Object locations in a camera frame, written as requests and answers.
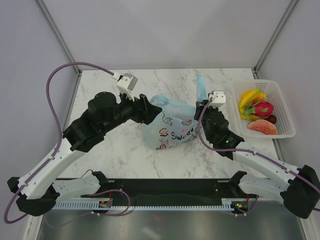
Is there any white plastic fruit basket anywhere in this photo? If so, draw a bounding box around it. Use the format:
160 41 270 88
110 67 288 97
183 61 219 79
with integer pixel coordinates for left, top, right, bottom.
229 79 296 139

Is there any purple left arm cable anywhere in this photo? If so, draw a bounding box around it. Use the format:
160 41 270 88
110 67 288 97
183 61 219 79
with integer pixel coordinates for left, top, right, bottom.
3 61 132 223

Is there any fake watermelon slice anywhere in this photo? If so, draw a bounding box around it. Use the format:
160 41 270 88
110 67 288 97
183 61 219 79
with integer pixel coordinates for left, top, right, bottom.
247 119 278 135

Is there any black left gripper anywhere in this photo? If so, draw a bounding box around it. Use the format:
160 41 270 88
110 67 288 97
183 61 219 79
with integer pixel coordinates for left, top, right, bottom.
102 89 163 134

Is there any right aluminium corner post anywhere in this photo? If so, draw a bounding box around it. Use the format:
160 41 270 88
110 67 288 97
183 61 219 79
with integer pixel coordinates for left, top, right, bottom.
251 0 300 79

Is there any red fake dragon fruit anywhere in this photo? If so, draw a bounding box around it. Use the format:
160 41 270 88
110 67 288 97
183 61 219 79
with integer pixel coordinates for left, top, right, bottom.
243 101 274 118

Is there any yellow fake banana bunch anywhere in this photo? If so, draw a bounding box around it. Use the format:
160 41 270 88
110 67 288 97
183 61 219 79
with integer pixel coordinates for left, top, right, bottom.
238 89 264 121

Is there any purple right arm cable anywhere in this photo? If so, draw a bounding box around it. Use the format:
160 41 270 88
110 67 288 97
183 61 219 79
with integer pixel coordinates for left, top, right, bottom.
198 98 320 217

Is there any light blue plastic bag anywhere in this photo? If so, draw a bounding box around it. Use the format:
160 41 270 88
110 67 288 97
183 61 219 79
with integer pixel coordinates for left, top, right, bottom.
141 74 208 151

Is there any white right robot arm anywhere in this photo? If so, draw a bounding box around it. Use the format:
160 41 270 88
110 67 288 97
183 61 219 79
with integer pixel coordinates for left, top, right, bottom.
194 99 320 219

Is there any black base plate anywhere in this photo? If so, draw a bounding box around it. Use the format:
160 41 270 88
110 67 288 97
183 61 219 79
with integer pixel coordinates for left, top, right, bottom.
94 177 259 207

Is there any left aluminium corner post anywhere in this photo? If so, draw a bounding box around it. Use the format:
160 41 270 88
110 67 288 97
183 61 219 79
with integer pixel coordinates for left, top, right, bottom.
34 0 75 63

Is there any orange fake peach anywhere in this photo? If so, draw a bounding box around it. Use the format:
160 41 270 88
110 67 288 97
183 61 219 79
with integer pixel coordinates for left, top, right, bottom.
257 92 268 101

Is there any white slotted cable duct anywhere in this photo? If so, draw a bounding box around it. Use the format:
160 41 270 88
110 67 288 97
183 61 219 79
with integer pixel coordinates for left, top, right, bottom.
53 199 234 211

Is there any dark purple fake plum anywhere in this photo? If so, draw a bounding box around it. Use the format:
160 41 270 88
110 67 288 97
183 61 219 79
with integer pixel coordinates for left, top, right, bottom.
265 114 277 125

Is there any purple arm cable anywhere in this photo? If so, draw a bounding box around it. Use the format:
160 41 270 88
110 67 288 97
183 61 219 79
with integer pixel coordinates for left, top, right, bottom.
198 98 320 217
3 61 132 223

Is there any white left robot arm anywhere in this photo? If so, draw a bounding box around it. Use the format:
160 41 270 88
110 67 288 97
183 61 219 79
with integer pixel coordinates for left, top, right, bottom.
7 92 162 217

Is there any aluminium corner post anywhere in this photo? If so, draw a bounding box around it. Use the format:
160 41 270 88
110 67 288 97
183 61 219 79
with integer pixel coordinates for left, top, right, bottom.
251 0 300 79
34 0 75 63

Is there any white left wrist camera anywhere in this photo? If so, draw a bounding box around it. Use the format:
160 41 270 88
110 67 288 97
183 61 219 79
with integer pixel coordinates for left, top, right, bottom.
112 72 138 102

